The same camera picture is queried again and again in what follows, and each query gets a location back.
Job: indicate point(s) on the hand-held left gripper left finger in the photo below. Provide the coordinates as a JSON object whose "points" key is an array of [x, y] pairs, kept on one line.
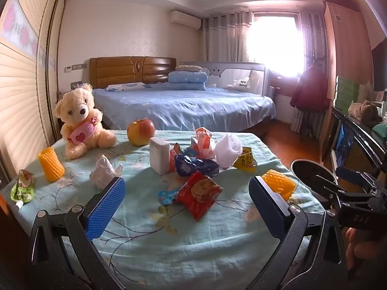
{"points": [[105, 208]]}

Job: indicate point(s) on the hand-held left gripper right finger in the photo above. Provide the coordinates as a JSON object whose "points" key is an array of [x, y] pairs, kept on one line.
{"points": [[267, 208]]}

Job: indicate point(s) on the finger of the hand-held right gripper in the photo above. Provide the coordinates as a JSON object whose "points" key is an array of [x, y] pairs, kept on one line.
{"points": [[347, 173], [335, 193]]}

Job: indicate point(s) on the white tissue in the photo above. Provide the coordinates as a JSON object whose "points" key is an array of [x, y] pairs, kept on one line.
{"points": [[104, 172]]}

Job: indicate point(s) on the black round trash bin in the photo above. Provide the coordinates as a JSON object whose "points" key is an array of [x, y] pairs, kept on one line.
{"points": [[305, 172]]}

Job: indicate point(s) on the yellow snack packet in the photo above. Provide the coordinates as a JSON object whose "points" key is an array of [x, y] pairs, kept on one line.
{"points": [[245, 159]]}

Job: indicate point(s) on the small light blue wrapper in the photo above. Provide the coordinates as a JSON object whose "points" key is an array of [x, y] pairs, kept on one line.
{"points": [[167, 195]]}

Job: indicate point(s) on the red snack packet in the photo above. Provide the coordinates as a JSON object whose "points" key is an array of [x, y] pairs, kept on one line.
{"points": [[199, 193]]}

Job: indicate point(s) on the yellow corn toy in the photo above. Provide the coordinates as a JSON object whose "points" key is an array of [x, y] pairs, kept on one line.
{"points": [[51, 164]]}

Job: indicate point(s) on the white foam fruit net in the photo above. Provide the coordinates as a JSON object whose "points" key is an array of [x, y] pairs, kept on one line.
{"points": [[226, 151]]}

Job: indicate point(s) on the white foam block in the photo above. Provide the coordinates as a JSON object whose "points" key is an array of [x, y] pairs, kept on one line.
{"points": [[158, 157]]}

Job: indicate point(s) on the green drink pouch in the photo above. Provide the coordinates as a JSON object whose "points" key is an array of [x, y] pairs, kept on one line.
{"points": [[22, 188]]}

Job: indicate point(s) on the dark blue snack packet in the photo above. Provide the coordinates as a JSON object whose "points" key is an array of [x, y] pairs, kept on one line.
{"points": [[193, 165]]}

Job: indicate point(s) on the small orange wrapper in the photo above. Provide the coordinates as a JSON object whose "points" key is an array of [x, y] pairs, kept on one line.
{"points": [[175, 155]]}

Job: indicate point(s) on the red and white packet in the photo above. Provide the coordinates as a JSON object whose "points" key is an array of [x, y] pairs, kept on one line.
{"points": [[203, 142]]}

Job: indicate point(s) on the person's right hand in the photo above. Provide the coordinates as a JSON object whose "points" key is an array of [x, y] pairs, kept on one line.
{"points": [[362, 247]]}

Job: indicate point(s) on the black glass-door cabinet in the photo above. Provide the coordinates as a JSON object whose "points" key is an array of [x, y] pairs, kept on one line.
{"points": [[356, 145]]}

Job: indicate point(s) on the teal cloth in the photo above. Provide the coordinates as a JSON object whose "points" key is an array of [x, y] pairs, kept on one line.
{"points": [[381, 130]]}

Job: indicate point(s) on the brown plush toy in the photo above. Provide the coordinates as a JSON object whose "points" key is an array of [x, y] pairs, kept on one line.
{"points": [[362, 113]]}

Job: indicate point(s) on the stack of green boxes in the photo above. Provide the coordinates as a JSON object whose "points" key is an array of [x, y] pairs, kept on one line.
{"points": [[347, 93]]}

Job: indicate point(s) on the red yellow apple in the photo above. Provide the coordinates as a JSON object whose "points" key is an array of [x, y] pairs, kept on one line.
{"points": [[140, 133]]}

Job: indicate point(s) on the teal floral sheet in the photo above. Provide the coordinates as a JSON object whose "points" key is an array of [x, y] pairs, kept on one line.
{"points": [[181, 247]]}

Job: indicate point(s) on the dark red coat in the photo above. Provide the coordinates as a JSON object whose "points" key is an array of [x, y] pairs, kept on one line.
{"points": [[310, 89]]}

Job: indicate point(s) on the cream teddy bear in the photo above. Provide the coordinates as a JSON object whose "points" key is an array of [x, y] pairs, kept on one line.
{"points": [[80, 117]]}

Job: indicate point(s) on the black television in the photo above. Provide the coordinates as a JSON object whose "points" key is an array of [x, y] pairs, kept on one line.
{"points": [[381, 66]]}

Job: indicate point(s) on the wooden coat rack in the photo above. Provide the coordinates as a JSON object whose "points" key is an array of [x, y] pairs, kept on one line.
{"points": [[317, 57]]}

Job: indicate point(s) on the flat white blue pillow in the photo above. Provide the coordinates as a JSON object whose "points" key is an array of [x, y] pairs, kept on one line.
{"points": [[125, 87]]}

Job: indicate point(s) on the bed with blue sheet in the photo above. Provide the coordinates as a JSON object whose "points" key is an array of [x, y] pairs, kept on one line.
{"points": [[187, 108]]}

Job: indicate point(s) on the tall wooden cabinet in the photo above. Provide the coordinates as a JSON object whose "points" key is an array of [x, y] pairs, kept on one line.
{"points": [[347, 36]]}

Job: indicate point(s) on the wooden headboard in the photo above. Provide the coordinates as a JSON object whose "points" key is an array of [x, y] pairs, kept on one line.
{"points": [[127, 69]]}

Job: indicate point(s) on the grey patterned curtain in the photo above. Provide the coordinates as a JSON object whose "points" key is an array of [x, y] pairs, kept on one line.
{"points": [[313, 36], [223, 39]]}

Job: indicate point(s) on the bright window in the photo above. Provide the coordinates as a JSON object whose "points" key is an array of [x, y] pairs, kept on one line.
{"points": [[275, 45]]}

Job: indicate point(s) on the cream sliding wardrobe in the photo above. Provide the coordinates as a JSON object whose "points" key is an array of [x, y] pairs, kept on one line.
{"points": [[27, 81]]}

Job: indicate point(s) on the folded blue blanket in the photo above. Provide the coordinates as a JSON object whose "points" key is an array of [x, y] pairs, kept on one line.
{"points": [[187, 80]]}

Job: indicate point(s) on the small patterned pillow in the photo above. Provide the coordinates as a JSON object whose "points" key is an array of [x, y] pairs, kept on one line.
{"points": [[189, 68]]}

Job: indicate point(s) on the white air conditioner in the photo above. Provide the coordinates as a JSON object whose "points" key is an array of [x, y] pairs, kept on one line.
{"points": [[185, 19]]}

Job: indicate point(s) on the small photo frame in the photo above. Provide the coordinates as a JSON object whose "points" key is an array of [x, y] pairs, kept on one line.
{"points": [[76, 84]]}

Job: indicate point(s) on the grey bed guard rail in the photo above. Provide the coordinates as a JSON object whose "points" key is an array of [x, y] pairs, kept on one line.
{"points": [[238, 69]]}

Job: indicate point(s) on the wall switch panel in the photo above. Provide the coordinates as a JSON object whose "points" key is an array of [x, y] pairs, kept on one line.
{"points": [[75, 67]]}

